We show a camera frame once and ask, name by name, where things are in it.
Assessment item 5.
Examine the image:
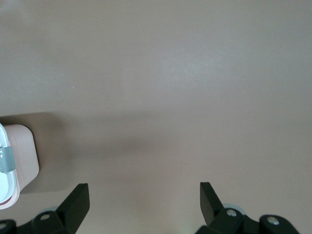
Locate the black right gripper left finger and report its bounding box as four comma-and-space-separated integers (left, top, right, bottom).
0, 183, 90, 234

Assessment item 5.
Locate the pink plastic storage box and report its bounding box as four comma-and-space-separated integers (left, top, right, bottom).
0, 124, 40, 211

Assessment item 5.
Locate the grey lid latch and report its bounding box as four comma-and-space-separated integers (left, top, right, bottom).
0, 147, 15, 173

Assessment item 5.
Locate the white plastic box lid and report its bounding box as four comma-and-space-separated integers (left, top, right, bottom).
0, 123, 18, 204

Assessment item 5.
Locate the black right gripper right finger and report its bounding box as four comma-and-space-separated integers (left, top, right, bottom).
195, 182, 300, 234

